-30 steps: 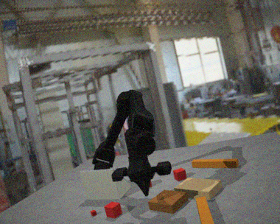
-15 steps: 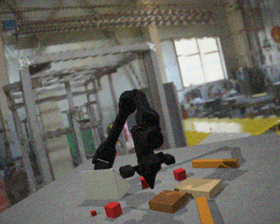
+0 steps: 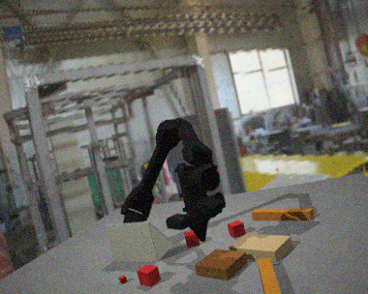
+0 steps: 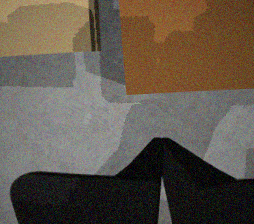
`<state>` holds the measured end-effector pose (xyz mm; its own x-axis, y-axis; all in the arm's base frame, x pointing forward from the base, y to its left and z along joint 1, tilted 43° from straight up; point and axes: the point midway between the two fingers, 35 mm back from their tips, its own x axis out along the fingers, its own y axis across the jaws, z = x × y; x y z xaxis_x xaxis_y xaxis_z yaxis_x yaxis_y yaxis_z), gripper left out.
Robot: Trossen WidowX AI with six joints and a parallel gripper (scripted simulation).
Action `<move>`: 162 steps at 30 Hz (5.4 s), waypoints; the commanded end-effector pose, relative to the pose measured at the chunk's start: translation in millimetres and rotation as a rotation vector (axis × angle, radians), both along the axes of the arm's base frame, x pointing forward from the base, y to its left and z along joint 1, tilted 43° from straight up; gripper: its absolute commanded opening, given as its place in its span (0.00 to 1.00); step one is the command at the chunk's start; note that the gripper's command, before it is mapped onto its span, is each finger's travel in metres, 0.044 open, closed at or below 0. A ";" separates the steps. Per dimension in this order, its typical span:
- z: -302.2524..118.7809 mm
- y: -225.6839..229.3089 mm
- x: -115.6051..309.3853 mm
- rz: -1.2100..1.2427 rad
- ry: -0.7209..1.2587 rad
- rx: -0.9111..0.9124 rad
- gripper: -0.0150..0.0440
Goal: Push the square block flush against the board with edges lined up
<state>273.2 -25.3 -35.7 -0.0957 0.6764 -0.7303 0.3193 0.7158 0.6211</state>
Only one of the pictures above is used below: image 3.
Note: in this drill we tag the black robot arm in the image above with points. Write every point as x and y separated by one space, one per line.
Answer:
201 175

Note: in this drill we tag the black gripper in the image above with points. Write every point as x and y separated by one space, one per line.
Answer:
198 223

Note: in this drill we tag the red cube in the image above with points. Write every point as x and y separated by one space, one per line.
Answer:
236 229
192 239
148 275

